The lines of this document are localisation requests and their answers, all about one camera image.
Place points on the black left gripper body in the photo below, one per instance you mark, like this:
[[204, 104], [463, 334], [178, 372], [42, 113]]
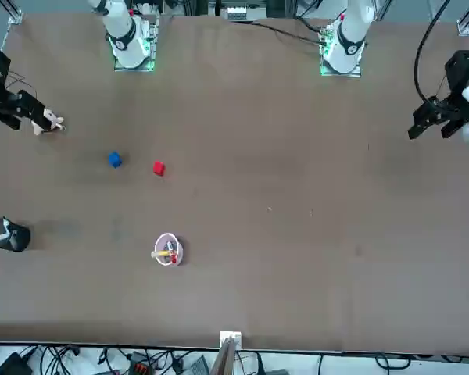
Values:
[[460, 72]]

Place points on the blue magnetic block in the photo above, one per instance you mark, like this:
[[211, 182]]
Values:
[[115, 159]]

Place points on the red magnetic block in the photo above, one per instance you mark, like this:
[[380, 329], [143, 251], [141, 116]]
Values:
[[158, 168]]

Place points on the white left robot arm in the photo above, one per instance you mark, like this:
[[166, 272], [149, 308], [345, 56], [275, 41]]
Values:
[[348, 39]]

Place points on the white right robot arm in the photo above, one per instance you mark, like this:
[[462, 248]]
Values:
[[127, 43]]

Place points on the pink plush toy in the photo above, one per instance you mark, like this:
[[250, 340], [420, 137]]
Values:
[[54, 121]]

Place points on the black mesh pen holder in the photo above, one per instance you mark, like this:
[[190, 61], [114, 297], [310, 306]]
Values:
[[17, 238]]

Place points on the grey pen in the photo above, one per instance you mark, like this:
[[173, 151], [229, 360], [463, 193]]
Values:
[[169, 246]]

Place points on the yellow pen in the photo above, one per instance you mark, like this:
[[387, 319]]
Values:
[[162, 253]]

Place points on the red marker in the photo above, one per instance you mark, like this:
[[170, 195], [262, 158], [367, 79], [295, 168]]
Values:
[[173, 258]]

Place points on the clear pink cup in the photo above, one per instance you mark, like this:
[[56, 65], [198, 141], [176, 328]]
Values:
[[181, 254]]

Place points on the black box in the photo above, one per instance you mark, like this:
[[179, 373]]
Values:
[[11, 365]]

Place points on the black device with red buttons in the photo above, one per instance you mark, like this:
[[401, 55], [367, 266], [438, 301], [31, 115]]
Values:
[[140, 367]]

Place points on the white edge bracket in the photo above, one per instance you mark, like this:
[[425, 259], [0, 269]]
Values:
[[236, 336]]

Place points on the aluminium post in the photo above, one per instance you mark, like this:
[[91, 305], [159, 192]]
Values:
[[224, 359]]

